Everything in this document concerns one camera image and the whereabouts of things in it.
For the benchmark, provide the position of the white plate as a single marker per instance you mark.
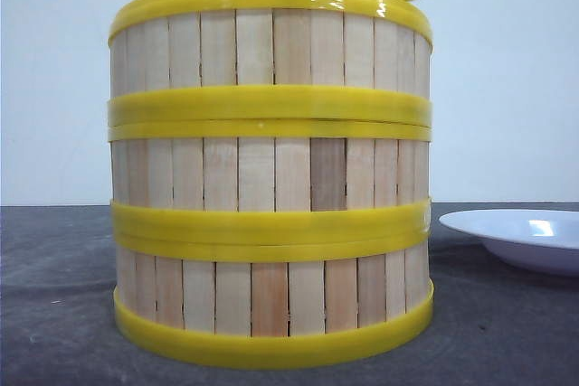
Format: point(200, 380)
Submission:
point(539, 240)

